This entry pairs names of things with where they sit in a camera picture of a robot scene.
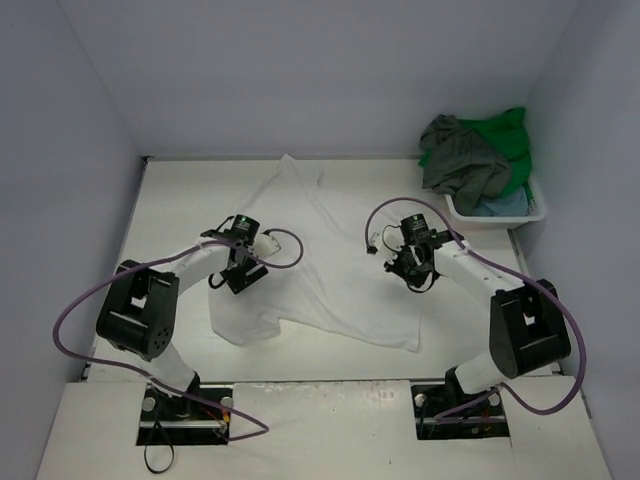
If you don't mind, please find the green t shirt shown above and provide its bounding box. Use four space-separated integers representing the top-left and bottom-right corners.
419 107 532 198

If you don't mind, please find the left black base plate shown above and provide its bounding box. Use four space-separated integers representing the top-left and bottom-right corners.
136 385 231 446

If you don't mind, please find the white t shirt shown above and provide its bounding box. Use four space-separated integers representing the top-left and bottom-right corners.
209 156 421 352

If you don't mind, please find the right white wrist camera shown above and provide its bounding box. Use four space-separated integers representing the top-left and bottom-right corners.
376 228 403 255

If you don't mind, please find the grey t shirt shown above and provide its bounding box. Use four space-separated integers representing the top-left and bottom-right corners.
419 115 512 216

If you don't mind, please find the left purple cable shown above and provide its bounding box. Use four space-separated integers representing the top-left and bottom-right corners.
53 228 305 444

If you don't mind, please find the purple cable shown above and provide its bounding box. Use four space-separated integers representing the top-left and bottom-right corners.
53 228 305 444
363 196 587 426

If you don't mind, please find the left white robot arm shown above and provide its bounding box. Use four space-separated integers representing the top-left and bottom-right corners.
96 215 281 420

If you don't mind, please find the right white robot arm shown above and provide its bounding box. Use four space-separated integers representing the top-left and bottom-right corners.
370 214 571 412

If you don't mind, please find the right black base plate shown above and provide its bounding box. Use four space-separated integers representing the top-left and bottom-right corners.
411 383 510 441

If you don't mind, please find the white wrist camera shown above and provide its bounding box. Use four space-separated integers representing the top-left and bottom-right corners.
253 233 281 259
376 228 403 255

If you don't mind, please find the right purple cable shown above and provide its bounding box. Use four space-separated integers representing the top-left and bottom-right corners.
363 196 587 426

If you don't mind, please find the light blue t shirt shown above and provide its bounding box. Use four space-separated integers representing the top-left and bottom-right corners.
472 187 529 217

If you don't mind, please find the white laundry basket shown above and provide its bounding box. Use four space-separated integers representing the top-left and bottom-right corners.
444 175 547 230

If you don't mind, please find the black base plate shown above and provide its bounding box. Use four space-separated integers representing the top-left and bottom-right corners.
136 385 231 446
411 383 510 441

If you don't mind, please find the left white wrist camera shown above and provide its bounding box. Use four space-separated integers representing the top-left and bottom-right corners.
253 233 281 259

